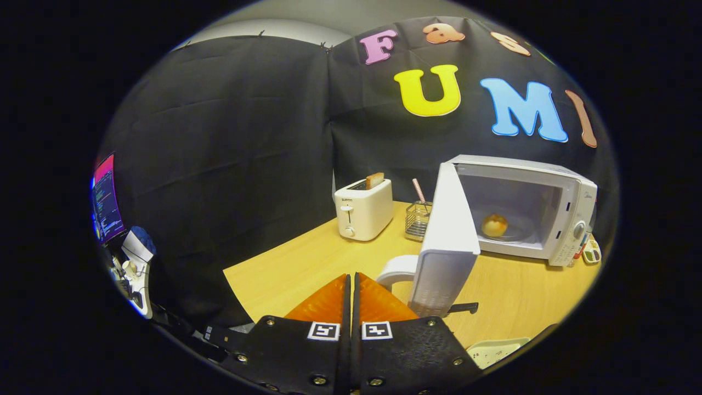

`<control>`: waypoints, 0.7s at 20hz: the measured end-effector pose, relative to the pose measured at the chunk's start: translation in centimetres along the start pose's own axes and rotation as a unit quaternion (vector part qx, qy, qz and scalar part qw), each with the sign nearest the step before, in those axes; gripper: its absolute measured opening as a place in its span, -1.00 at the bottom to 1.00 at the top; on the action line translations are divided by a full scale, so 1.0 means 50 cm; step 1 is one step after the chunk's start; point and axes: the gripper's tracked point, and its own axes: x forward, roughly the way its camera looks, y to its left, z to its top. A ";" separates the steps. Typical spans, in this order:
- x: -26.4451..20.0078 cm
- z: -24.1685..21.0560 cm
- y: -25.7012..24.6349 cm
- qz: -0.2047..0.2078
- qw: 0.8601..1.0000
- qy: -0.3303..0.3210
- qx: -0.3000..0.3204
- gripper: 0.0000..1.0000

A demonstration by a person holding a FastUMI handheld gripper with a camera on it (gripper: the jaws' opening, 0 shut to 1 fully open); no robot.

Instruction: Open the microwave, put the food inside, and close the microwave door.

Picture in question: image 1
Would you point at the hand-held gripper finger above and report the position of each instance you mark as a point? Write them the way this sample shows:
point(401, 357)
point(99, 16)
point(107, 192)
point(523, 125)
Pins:
point(345, 351)
point(357, 356)

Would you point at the white microwave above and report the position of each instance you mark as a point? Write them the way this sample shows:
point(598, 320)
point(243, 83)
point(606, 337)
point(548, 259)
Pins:
point(449, 230)

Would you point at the golden bread roll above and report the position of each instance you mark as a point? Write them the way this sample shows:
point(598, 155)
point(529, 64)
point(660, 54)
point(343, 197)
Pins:
point(494, 226)

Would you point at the pale green tray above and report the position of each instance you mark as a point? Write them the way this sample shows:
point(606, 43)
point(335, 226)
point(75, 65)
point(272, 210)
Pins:
point(493, 351)

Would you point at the white toaster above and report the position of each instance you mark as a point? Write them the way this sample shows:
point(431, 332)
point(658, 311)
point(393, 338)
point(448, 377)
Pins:
point(364, 211)

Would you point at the toast slice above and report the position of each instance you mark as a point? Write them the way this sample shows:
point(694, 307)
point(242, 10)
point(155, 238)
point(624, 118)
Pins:
point(375, 181)

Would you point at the white hand-held device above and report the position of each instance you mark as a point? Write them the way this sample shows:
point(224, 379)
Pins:
point(140, 247)

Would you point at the white divided bean dish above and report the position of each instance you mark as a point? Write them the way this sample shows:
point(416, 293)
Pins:
point(592, 254)

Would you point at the computer monitor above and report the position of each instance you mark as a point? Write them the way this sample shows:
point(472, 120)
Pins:
point(107, 197)

